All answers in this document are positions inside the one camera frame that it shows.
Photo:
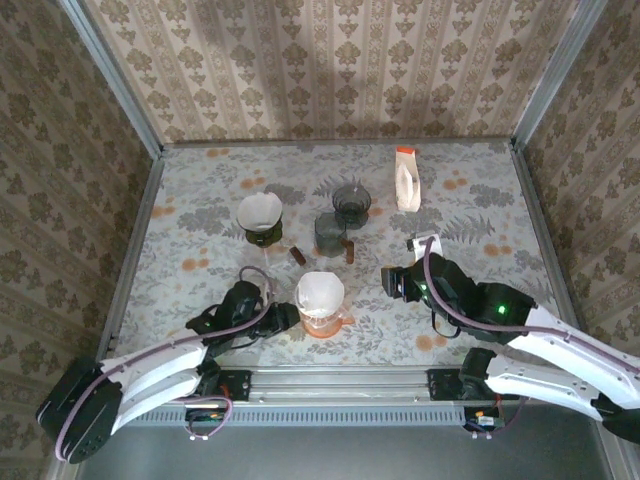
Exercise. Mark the white paper coffee filter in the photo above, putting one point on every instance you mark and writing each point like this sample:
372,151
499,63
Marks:
257,212
319,292

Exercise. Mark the clear glass dripper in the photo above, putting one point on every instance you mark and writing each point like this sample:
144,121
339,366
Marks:
322,314

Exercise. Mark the orange glass dripper cup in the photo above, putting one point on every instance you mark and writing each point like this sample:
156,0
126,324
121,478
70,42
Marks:
325,327

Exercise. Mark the grey glass dripper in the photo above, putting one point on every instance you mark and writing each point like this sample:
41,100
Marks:
351,200

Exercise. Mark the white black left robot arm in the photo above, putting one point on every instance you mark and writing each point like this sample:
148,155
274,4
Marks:
160,360

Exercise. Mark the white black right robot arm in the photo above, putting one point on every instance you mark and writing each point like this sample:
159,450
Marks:
560,350

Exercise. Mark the white paper filter stack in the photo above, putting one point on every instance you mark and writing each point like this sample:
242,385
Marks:
407,190

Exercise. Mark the small electronics board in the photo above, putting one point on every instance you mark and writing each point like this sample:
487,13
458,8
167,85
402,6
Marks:
205,416
485,420

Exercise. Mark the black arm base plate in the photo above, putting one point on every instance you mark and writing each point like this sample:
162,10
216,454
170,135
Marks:
237,385
440,385

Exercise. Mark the aluminium table side rail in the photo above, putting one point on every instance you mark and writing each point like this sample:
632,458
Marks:
130,260
542,220

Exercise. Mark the aluminium mounting rail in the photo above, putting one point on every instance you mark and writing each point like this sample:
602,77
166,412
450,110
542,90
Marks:
340,385

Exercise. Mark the aluminium table end rail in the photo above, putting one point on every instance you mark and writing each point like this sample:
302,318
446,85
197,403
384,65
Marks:
325,142

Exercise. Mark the aluminium corner post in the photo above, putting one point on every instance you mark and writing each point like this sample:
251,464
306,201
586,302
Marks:
555,70
115,85

